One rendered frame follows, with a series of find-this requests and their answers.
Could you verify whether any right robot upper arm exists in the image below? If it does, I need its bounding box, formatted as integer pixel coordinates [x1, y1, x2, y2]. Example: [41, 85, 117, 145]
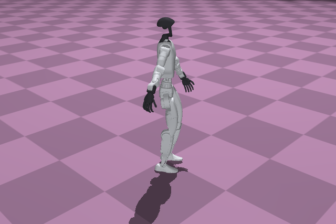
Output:
[156, 45, 171, 75]

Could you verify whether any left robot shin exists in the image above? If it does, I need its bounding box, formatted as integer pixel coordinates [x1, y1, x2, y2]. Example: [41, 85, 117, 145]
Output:
[170, 123, 182, 155]

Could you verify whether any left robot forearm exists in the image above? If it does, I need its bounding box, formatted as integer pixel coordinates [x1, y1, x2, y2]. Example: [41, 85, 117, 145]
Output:
[175, 63, 185, 78]

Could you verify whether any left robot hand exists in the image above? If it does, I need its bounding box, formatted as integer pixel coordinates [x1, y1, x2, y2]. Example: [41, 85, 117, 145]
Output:
[180, 72, 194, 92]

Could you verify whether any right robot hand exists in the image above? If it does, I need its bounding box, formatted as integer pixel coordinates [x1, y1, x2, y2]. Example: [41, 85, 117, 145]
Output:
[143, 86, 157, 113]

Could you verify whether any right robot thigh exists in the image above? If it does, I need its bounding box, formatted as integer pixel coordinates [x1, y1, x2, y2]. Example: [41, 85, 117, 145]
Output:
[161, 93, 178, 139]

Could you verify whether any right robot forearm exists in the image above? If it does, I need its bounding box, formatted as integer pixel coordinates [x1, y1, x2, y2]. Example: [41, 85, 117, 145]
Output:
[148, 66, 162, 91]

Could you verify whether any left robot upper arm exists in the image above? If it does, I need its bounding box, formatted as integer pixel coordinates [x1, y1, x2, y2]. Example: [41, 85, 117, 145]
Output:
[175, 56, 180, 65]

